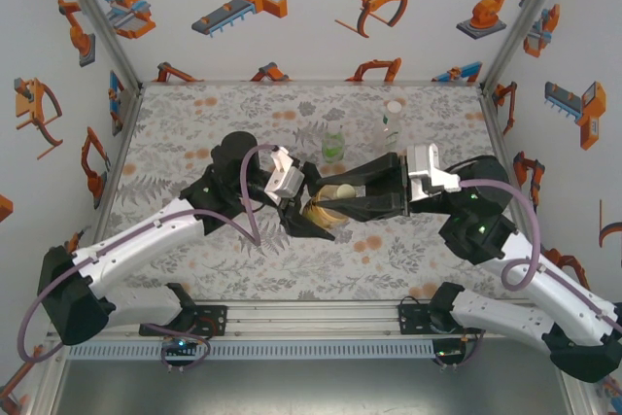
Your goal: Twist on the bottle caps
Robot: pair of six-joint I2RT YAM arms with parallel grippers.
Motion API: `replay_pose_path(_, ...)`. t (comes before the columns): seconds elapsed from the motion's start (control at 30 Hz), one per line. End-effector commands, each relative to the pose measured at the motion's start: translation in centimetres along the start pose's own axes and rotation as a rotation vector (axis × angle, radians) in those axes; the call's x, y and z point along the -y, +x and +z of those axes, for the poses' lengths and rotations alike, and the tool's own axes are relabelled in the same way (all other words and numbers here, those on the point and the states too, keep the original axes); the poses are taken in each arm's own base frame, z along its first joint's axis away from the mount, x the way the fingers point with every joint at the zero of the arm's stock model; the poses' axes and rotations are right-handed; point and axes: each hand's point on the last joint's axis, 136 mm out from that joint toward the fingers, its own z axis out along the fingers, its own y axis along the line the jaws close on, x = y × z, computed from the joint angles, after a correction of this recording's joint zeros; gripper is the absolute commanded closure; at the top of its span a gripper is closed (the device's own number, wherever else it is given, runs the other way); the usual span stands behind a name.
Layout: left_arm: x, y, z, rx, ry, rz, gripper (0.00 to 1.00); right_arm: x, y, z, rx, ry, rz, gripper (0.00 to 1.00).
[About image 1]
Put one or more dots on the yellow-lidded jar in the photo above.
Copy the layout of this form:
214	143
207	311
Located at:
321	213

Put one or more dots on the pale yellow bottle cap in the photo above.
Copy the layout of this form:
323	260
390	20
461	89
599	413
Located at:
346	190

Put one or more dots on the small clear bottle lime label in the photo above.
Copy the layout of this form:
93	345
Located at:
333	150

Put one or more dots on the clear bottle green white label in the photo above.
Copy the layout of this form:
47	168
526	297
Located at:
387	135

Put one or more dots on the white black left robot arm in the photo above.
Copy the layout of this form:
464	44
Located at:
136	245

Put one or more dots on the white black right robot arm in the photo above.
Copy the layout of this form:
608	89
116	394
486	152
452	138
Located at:
563	296

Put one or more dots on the floral patterned table cover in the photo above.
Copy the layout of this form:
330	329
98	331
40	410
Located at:
311	269

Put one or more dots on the small circuit board green LED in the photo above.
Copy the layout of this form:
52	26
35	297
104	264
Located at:
449	352
181	344

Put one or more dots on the aluminium frame side bar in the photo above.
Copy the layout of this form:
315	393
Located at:
500	152
121	157

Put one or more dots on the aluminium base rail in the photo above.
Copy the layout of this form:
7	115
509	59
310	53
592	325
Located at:
311	318

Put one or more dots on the aluminium frame post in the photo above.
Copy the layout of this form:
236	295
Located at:
97	21
51	386
578	398
529	11

